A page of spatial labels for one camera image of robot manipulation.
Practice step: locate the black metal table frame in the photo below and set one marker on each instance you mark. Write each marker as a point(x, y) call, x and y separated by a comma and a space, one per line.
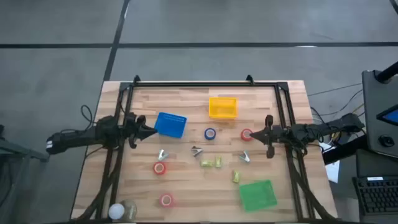
point(202, 84)

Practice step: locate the blue lit screen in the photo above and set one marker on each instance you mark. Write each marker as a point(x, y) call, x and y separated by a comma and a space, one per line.
point(391, 116)

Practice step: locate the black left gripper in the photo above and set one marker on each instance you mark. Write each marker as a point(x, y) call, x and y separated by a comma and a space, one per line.
point(132, 129)

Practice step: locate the red tape roll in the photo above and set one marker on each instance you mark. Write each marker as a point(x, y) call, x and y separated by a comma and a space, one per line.
point(243, 132)
point(154, 168)

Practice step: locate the lime green staples box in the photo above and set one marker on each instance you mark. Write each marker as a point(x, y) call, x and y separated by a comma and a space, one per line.
point(206, 163)
point(218, 162)

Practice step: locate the green plastic basket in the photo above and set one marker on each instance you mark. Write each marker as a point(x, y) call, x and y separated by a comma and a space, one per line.
point(257, 196)

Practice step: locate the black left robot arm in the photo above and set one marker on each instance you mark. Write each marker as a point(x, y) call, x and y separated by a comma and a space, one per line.
point(77, 137)

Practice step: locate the black computer keyboard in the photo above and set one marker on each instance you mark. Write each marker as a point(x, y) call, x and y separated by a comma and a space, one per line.
point(377, 196)

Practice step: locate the dark grey cart shelf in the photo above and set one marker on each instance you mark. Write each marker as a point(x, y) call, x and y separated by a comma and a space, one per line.
point(373, 165)

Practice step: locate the blue plastic basket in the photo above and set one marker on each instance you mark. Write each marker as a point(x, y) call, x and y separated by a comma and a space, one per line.
point(171, 126)

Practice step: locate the yellow-green eraser single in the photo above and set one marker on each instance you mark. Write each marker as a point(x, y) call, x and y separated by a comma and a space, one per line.
point(236, 176)

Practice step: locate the blue tape roll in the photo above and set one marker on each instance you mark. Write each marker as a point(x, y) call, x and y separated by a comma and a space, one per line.
point(205, 134)

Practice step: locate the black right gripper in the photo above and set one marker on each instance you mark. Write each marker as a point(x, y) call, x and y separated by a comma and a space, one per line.
point(272, 135)

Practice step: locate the white paper sheet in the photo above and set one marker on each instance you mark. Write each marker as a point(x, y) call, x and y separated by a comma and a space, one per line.
point(333, 171)

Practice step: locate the black stand bar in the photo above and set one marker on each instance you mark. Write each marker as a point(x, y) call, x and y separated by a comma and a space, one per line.
point(342, 152)

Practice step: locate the yellow plastic basket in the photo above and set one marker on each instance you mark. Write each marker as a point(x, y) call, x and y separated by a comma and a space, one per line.
point(223, 109)

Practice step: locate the pink tape roll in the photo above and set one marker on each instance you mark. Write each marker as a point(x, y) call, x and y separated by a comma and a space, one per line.
point(161, 200)

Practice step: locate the black cart pole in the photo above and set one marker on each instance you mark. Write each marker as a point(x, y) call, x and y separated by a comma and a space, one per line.
point(388, 74)

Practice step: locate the grey metal side table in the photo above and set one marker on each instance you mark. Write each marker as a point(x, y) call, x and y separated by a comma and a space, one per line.
point(18, 152)

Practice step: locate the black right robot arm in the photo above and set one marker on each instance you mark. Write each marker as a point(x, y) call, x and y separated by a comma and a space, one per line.
point(326, 128)

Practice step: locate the white round ball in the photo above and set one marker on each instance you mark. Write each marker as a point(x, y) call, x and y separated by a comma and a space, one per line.
point(115, 211)

